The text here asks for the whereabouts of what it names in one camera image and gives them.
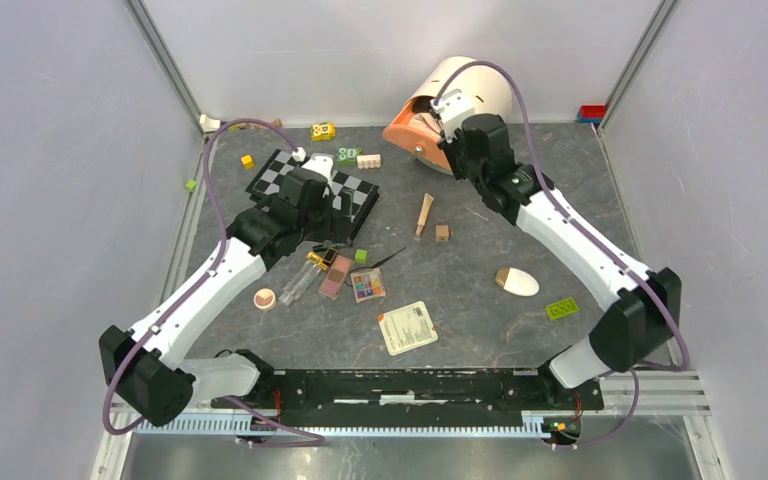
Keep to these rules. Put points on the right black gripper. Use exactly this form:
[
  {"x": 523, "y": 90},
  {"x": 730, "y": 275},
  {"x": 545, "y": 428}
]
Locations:
[{"x": 450, "y": 148}]

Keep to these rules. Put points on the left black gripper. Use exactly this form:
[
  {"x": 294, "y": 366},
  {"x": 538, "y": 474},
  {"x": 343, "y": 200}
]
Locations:
[{"x": 324, "y": 232}]

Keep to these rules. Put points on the cream round drawer cabinet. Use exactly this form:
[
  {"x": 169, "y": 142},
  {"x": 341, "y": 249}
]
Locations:
[{"x": 487, "y": 87}]

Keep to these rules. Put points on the orange top drawer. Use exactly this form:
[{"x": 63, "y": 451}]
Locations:
[{"x": 415, "y": 126}]

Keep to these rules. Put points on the colourful eyeshadow palette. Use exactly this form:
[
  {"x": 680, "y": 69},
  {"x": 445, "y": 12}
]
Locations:
[{"x": 367, "y": 284}]

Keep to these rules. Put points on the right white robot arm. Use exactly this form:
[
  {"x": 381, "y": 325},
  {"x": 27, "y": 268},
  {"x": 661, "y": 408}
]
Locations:
[{"x": 640, "y": 306}]

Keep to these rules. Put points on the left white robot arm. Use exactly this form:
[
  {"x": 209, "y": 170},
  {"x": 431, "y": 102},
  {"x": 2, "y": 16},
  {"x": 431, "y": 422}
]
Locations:
[{"x": 145, "y": 365}]

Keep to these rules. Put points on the black white checkerboard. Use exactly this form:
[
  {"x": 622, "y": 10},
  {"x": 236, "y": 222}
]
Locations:
[{"x": 353, "y": 200}]

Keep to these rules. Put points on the green number block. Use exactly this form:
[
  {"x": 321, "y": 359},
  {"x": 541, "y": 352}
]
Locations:
[{"x": 348, "y": 155}]

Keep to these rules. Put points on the yellow small cube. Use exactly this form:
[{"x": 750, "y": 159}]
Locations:
[{"x": 247, "y": 162}]

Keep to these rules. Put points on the yellow owl toy block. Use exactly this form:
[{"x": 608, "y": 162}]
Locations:
[{"x": 323, "y": 131}]

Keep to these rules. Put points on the white lego brick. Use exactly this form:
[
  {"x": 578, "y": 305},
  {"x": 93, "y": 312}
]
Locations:
[{"x": 369, "y": 161}]

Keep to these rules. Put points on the small green cube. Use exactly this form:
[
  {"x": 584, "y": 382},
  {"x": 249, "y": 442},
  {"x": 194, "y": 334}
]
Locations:
[{"x": 361, "y": 256}]

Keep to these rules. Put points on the pink blush palette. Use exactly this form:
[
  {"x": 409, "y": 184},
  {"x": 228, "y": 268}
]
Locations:
[{"x": 335, "y": 277}]

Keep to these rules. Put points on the small wooden cube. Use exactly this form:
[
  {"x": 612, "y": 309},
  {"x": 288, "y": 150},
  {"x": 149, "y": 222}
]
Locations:
[{"x": 442, "y": 233}]

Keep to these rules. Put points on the black tweezers with loop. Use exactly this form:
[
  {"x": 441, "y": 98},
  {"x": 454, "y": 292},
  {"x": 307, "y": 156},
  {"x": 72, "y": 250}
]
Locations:
[{"x": 365, "y": 267}]

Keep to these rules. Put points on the small round blush pot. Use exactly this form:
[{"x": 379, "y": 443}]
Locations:
[{"x": 264, "y": 299}]

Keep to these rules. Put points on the red blue brick stack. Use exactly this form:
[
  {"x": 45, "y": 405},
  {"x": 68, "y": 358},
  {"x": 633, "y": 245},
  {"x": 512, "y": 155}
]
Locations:
[{"x": 591, "y": 114}]

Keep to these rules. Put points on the white gold oval case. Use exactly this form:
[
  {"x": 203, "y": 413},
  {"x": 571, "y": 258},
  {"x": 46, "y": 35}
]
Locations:
[{"x": 517, "y": 282}]

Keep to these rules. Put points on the white paper sachet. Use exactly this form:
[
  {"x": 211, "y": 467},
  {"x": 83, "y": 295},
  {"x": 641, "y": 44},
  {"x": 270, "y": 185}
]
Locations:
[{"x": 407, "y": 328}]

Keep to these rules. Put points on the green lego brick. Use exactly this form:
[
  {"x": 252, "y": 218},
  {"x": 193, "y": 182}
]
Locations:
[{"x": 561, "y": 309}]

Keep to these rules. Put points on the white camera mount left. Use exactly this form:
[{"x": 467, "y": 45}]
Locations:
[{"x": 320, "y": 163}]

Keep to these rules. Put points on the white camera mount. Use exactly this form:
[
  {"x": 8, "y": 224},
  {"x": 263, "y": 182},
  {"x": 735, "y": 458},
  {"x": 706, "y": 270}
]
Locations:
[
  {"x": 320, "y": 163},
  {"x": 451, "y": 109}
]

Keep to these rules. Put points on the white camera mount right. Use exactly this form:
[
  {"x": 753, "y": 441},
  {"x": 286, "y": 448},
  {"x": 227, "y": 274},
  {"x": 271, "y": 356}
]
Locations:
[{"x": 451, "y": 109}]

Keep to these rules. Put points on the wooden handled makeup tool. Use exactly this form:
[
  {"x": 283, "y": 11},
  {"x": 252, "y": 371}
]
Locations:
[{"x": 427, "y": 203}]

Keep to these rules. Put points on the white corner bracket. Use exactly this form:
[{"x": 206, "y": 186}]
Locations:
[{"x": 208, "y": 124}]

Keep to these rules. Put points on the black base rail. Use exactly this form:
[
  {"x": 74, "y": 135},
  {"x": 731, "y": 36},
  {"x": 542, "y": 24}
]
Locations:
[{"x": 389, "y": 398}]

